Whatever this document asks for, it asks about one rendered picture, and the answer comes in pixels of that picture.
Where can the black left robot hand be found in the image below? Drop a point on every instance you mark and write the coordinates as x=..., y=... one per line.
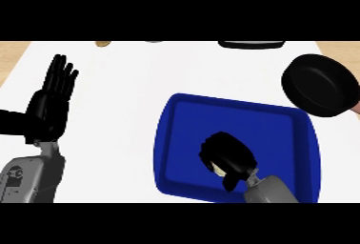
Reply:
x=46, y=108

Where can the tan round object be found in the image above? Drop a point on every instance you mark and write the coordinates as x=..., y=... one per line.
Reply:
x=102, y=43

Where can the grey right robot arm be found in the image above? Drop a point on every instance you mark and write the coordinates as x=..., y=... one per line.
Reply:
x=269, y=190

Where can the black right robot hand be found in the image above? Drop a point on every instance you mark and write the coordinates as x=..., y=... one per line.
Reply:
x=229, y=152

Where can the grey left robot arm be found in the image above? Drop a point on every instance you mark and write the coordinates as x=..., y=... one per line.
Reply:
x=33, y=178

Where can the black flat object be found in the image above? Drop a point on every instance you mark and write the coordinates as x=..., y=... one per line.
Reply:
x=251, y=44

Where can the blue tray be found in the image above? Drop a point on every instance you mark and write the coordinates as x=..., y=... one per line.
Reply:
x=244, y=127

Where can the black pot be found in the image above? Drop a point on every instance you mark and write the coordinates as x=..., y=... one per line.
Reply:
x=320, y=84

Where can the pale cupcake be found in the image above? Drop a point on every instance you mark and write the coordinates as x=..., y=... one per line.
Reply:
x=217, y=169

